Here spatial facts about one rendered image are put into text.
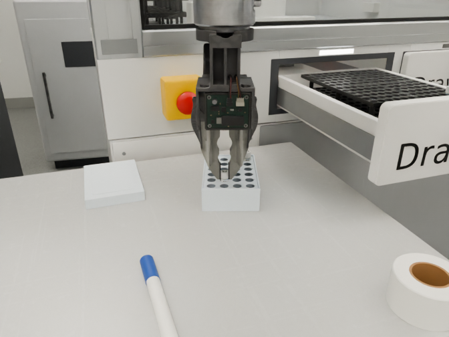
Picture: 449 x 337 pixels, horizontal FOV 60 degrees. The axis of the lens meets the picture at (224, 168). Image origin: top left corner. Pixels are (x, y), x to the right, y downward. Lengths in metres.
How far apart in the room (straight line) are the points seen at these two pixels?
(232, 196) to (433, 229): 0.84
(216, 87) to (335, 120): 0.24
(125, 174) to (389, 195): 0.71
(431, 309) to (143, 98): 0.55
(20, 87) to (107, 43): 3.52
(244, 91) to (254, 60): 0.31
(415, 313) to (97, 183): 0.47
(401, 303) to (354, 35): 0.59
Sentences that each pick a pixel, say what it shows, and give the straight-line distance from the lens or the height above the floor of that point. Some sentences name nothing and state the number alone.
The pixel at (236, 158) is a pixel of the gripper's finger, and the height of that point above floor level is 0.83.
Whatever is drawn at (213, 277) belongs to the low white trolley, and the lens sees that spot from 0.45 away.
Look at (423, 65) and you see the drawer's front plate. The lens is 0.99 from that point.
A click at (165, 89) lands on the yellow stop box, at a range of 0.69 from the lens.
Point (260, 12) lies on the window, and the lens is 0.79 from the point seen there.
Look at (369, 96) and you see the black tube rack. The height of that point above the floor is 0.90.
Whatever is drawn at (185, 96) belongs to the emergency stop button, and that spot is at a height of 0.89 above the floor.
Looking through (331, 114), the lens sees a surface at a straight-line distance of 0.64.
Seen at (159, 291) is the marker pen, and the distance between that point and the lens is 0.42.
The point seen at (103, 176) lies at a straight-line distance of 0.66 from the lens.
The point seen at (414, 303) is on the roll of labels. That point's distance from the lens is 0.43.
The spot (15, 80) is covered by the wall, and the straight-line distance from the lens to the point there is 4.20.
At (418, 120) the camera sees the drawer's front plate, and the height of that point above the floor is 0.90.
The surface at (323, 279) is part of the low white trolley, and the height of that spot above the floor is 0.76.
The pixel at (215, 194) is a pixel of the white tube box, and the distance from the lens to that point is 0.55.
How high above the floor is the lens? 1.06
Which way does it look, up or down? 25 degrees down
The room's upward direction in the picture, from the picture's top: straight up
